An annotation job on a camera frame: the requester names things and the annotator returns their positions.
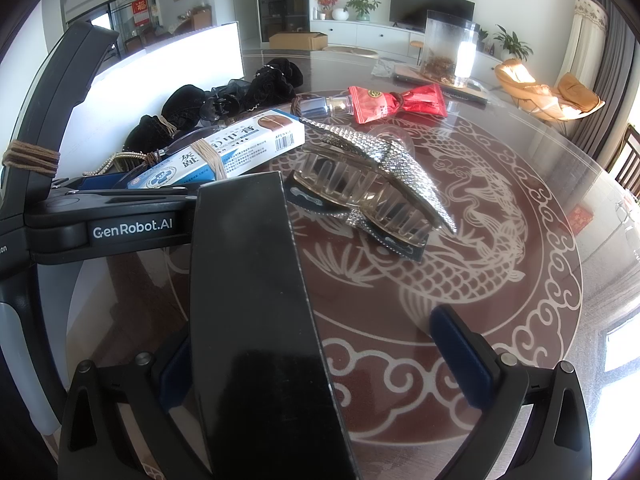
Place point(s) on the grey curtain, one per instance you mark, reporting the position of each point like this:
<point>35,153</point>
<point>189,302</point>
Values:
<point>617,85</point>

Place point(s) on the beige rubber band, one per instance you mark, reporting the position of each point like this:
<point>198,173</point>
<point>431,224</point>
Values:
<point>210,160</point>

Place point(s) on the black hair claw clip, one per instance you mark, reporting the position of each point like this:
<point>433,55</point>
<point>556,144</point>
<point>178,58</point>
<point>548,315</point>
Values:
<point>220,108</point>

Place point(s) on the small potted plant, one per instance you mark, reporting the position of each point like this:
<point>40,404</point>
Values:
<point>482,37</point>

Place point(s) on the round white vase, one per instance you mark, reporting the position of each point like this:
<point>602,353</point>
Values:
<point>340,13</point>

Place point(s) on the white television cabinet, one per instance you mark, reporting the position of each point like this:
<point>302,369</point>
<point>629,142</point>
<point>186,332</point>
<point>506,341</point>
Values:
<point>370,34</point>

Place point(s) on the green potted plant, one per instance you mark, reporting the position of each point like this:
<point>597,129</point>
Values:
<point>364,6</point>

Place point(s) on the black velvet scrunchie with studs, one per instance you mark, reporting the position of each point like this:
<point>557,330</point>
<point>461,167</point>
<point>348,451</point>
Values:
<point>145,135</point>

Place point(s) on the wooden stool with metal legs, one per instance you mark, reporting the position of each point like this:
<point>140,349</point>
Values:
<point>417,50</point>

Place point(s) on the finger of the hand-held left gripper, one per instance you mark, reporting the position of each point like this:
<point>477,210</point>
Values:
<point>100,189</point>

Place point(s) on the plain black velvet scrunchie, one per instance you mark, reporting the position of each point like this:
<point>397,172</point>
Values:
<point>185,105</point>

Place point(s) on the black television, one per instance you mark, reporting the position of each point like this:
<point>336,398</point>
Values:
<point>430,5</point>

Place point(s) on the blue and white ointment box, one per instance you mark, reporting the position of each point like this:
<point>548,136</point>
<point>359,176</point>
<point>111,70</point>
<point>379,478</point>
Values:
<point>260,135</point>

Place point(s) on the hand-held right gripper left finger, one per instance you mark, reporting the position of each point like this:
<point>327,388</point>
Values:
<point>175,375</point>

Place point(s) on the rhinestone hair claw clip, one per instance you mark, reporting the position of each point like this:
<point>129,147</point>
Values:
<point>390,160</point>

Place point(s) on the white curtain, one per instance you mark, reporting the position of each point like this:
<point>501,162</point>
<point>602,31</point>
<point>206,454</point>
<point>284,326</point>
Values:
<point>582,35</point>

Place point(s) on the orange lounge chair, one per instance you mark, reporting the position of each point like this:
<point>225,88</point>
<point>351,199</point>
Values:
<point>545,92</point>

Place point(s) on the wooden dining chair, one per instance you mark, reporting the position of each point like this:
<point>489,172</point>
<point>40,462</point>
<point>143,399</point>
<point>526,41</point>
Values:
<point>630,160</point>

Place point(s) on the clear jar with black lid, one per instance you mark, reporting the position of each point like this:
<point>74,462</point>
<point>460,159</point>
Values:
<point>445,45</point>

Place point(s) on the cardboard box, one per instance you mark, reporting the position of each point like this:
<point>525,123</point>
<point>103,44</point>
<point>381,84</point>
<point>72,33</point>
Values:
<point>297,40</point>

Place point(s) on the glass display cabinet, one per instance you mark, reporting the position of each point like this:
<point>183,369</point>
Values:
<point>282,0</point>

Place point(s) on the leafy potted plant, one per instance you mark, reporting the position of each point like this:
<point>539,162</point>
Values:
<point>512,42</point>

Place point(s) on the patterned glass desktop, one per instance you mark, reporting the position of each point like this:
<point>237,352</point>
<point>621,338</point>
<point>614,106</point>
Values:
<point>450,270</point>

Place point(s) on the white board panel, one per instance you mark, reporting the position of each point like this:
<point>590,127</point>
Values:
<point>170,60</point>

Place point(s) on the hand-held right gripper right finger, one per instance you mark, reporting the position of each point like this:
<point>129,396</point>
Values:
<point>460,355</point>

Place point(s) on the pearl hair clip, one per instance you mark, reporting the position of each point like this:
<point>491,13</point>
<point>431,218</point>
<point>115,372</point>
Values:
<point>117,164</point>

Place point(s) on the red flower arrangement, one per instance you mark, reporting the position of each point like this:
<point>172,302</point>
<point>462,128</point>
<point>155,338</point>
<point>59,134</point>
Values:
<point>326,1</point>

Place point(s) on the red door poster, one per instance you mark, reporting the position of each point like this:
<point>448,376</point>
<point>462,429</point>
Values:
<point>141,14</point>

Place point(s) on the glossy black box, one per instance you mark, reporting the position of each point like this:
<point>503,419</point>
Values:
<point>250,310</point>

